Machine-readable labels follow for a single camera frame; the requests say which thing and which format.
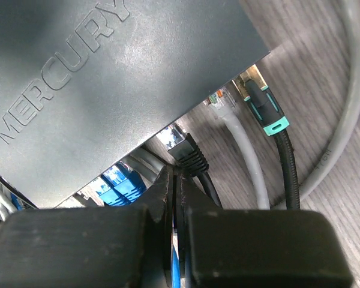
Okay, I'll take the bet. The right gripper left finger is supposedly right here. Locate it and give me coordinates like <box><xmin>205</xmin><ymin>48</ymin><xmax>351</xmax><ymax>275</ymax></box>
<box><xmin>0</xmin><ymin>166</ymin><xmax>174</xmax><ymax>287</ymax></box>

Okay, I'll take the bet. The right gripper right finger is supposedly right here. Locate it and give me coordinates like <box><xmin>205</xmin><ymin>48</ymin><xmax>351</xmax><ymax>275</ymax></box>
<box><xmin>176</xmin><ymin>171</ymin><xmax>354</xmax><ymax>287</ymax></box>

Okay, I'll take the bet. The black network switch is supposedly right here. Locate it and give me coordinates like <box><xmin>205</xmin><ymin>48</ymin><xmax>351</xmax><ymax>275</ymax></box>
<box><xmin>0</xmin><ymin>1</ymin><xmax>269</xmax><ymax>208</ymax></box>

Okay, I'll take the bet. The grey ethernet cable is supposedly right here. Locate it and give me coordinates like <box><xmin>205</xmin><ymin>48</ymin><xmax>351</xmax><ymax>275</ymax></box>
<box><xmin>203</xmin><ymin>0</ymin><xmax>360</xmax><ymax>211</ymax></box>

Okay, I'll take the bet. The black braided ethernet cable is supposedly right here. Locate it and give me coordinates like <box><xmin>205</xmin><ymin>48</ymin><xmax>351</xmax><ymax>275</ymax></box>
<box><xmin>232</xmin><ymin>65</ymin><xmax>302</xmax><ymax>211</ymax></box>

